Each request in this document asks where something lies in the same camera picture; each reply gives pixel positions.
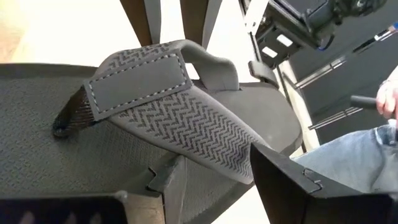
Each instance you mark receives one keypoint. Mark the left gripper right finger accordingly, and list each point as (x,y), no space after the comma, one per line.
(280,193)

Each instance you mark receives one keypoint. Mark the person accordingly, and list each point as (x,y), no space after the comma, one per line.
(348,155)

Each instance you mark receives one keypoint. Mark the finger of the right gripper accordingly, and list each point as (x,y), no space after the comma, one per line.
(146,18)
(200,18)

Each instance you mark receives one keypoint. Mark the person's hand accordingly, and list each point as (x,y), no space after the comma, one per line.
(387,99)

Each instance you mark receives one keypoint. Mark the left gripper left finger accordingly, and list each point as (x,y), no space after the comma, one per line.
(174,193)

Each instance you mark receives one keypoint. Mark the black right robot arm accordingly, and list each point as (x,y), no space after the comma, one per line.
(311,15)

